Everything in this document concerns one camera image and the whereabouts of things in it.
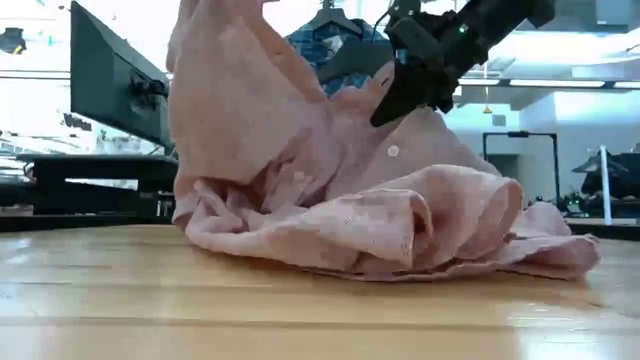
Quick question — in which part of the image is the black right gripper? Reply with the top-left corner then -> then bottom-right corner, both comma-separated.
368,11 -> 482,130

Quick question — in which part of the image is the blue plaid shirt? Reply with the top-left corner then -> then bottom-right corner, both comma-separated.
284,17 -> 401,99

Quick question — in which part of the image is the pink shirt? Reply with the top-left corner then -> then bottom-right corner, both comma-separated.
166,0 -> 602,282

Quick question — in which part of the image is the ceiling light strip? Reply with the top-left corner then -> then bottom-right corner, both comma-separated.
507,77 -> 607,88

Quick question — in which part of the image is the white pole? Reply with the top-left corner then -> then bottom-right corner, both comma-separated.
598,143 -> 613,227

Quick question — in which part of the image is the black computer monitor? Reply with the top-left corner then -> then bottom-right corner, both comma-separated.
68,0 -> 177,151

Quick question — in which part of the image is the black frame stand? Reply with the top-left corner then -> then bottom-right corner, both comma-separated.
481,128 -> 562,207

